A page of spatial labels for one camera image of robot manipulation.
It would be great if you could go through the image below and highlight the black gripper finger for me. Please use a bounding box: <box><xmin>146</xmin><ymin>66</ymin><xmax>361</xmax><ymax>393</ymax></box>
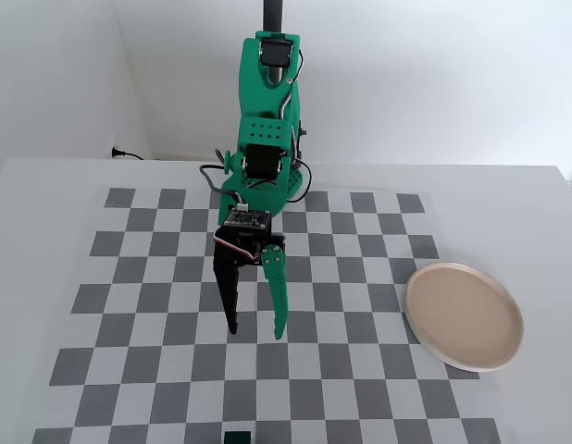
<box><xmin>213</xmin><ymin>249</ymin><xmax>243</xmax><ymax>335</ymax></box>

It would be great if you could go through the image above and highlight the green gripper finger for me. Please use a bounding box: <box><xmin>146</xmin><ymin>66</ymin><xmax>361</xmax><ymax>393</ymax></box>
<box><xmin>261</xmin><ymin>244</ymin><xmax>291</xmax><ymax>341</ymax></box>

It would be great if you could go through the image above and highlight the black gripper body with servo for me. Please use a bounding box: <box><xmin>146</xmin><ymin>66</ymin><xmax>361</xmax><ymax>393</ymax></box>
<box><xmin>214</xmin><ymin>225</ymin><xmax>286</xmax><ymax>269</ymax></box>

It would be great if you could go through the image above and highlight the beige round plate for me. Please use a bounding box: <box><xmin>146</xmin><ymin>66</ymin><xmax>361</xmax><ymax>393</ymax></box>
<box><xmin>404</xmin><ymin>262</ymin><xmax>526</xmax><ymax>373</ymax></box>

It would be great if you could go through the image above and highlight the grey white checkerboard mat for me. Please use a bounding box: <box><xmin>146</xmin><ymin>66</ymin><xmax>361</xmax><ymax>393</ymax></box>
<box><xmin>33</xmin><ymin>187</ymin><xmax>503</xmax><ymax>444</ymax></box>

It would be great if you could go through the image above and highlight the black vertical pole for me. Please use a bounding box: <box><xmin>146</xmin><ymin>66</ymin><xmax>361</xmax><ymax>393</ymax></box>
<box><xmin>262</xmin><ymin>0</ymin><xmax>286</xmax><ymax>87</ymax></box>

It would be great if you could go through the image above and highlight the black wrist camera board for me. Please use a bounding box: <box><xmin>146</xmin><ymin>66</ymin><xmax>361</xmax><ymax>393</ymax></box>
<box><xmin>223</xmin><ymin>208</ymin><xmax>272</xmax><ymax>232</ymax></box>

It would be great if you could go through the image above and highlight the black camera cable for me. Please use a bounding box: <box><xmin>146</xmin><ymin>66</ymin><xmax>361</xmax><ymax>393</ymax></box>
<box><xmin>198</xmin><ymin>164</ymin><xmax>241</xmax><ymax>203</ymax></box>

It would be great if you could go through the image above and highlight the black wall plug with cord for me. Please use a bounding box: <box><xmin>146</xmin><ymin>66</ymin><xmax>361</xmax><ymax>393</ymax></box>
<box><xmin>110</xmin><ymin>146</ymin><xmax>146</xmax><ymax>162</ymax></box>

